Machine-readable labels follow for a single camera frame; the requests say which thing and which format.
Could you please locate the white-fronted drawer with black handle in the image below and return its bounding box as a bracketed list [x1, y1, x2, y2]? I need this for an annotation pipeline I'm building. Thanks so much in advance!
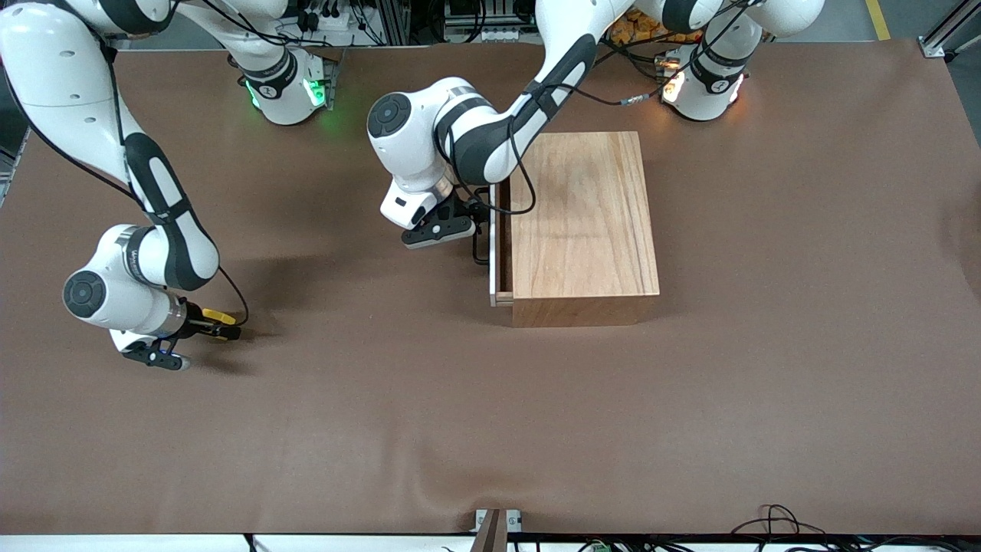
[472, 182, 514, 308]

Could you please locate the wooden drawer cabinet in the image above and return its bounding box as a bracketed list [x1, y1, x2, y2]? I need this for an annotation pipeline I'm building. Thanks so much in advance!
[509, 131, 661, 329]

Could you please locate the brown table cover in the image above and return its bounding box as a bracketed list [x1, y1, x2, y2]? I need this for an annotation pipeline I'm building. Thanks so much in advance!
[0, 40, 981, 536]

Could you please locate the white power strip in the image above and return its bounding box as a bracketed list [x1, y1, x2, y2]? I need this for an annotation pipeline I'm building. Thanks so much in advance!
[295, 0, 346, 35]

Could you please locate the bag of orange items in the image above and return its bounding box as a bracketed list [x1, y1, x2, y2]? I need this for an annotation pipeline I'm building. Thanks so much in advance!
[609, 11, 706, 45]

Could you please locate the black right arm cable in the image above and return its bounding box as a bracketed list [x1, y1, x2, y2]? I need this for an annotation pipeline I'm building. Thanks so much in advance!
[8, 42, 250, 330]

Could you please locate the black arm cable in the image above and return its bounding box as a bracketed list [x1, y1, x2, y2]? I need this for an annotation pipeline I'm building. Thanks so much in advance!
[8, 42, 250, 330]
[445, 0, 760, 217]

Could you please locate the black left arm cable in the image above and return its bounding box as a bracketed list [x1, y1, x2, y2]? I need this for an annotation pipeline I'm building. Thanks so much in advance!
[445, 0, 760, 217]

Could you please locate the metal table edge bracket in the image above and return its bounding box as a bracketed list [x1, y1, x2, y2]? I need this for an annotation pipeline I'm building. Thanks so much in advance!
[473, 508, 524, 552]

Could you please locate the black cable bundle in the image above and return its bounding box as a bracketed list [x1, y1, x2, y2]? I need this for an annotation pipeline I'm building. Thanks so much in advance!
[732, 504, 981, 552]

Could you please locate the aluminium frame extrusion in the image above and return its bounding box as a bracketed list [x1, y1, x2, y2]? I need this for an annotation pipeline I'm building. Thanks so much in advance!
[918, 0, 981, 59]

